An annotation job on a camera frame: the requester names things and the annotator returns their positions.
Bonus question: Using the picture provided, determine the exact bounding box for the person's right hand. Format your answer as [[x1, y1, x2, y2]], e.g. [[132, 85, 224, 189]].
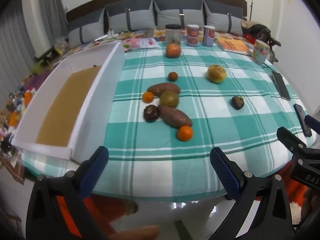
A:
[[301, 189, 320, 227]]

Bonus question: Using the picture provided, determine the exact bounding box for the orange book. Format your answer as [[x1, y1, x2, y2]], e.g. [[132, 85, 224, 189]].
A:
[[214, 37, 251, 55]]

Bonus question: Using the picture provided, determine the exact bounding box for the black smartphone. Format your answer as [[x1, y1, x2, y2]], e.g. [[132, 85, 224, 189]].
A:
[[293, 103, 312, 137], [272, 70, 291, 101]]

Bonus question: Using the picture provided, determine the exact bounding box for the clear plastic bag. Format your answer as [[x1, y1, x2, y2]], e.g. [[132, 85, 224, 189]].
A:
[[54, 41, 70, 55]]

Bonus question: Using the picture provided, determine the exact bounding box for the printed can with white lid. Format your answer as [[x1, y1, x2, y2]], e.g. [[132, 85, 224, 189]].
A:
[[187, 24, 200, 47], [202, 25, 215, 47]]

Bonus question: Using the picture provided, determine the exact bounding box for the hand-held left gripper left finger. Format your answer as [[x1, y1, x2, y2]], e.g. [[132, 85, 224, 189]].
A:
[[26, 146, 110, 240]]

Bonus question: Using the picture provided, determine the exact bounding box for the printed paper cup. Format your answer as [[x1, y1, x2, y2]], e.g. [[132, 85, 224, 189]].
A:
[[252, 39, 270, 63]]

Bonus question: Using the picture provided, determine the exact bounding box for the pink printed packet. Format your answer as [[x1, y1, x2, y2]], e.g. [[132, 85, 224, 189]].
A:
[[122, 38, 158, 52]]

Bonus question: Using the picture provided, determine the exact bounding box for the green brown citrus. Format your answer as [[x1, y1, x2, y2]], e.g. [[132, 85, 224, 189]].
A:
[[159, 90, 180, 108]]

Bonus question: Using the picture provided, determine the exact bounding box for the grey curtain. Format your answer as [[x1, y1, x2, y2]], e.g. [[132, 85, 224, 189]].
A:
[[0, 0, 37, 98]]

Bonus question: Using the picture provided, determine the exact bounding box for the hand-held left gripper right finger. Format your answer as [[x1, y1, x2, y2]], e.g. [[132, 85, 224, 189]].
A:
[[209, 147, 293, 240]]

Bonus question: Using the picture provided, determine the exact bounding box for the large orange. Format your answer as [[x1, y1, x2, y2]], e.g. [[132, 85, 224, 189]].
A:
[[165, 43, 182, 59]]

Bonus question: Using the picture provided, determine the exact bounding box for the purple striped cloth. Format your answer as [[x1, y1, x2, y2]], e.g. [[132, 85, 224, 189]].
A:
[[25, 70, 54, 90]]

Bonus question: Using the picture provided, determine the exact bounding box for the grey strapped pillow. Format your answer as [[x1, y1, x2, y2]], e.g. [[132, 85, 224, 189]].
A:
[[152, 0, 206, 29], [104, 0, 157, 34], [203, 0, 244, 34], [67, 7, 105, 48]]

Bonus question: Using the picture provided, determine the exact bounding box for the dark mangosteen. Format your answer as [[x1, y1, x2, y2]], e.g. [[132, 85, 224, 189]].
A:
[[231, 96, 244, 110], [143, 105, 160, 123]]

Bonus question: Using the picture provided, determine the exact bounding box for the clear jar with black lid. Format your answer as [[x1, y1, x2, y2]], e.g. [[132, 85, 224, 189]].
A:
[[165, 24, 182, 46]]

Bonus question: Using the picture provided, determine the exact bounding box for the white box with brown bottom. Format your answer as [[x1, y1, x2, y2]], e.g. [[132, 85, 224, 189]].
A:
[[11, 41, 125, 160]]

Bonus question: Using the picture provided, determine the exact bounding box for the yellow apple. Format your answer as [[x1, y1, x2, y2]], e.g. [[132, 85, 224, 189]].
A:
[[206, 64, 227, 84]]

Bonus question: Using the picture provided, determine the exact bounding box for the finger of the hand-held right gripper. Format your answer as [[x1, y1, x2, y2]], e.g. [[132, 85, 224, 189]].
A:
[[304, 115, 320, 130], [277, 127, 320, 189]]

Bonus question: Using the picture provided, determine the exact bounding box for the cream fluffy rug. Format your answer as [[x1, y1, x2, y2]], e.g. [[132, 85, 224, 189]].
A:
[[291, 202, 307, 224]]

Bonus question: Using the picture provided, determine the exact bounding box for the sweet potato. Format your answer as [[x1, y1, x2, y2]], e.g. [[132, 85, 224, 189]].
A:
[[157, 104, 193, 128], [147, 83, 181, 96]]

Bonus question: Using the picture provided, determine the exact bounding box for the black bag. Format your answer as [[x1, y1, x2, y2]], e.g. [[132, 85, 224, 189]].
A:
[[250, 24, 282, 47]]

